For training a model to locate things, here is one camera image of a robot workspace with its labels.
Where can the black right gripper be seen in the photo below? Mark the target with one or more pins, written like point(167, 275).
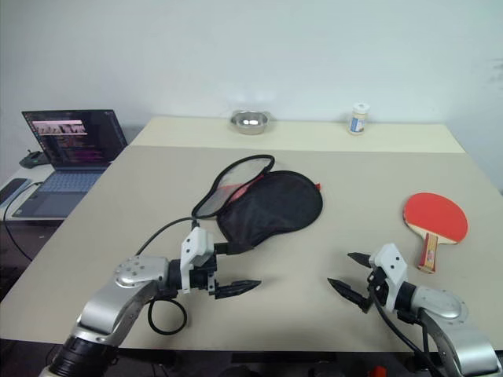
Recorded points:
point(378, 284)

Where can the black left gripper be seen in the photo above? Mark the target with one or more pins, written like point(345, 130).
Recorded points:
point(204, 279)

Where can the black red paddle case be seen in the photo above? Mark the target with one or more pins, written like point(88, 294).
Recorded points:
point(275, 204)

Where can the red table tennis paddle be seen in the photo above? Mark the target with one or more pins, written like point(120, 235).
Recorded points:
point(432, 214)

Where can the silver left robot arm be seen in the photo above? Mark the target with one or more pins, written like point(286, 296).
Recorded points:
point(110, 310)

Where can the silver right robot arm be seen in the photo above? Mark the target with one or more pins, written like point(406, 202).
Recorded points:
point(444, 306)

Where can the small red object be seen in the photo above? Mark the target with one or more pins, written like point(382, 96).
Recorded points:
point(378, 372)

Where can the stainless steel bowl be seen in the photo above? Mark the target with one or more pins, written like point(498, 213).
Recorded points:
point(250, 122)

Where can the white plastic bottle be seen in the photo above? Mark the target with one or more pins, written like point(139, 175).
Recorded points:
point(358, 121)

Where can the open grey laptop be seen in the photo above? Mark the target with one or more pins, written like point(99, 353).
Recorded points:
point(78, 133)

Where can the black remote controller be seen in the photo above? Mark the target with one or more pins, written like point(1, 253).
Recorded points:
point(33, 159)

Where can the black smartphone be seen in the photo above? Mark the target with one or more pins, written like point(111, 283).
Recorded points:
point(12, 188)

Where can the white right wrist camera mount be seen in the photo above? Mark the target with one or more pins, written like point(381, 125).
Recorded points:
point(389, 263)

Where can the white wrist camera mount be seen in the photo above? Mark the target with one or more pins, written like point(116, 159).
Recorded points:
point(196, 245)
point(389, 263)

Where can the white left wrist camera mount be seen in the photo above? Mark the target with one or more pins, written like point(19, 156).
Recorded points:
point(196, 245)

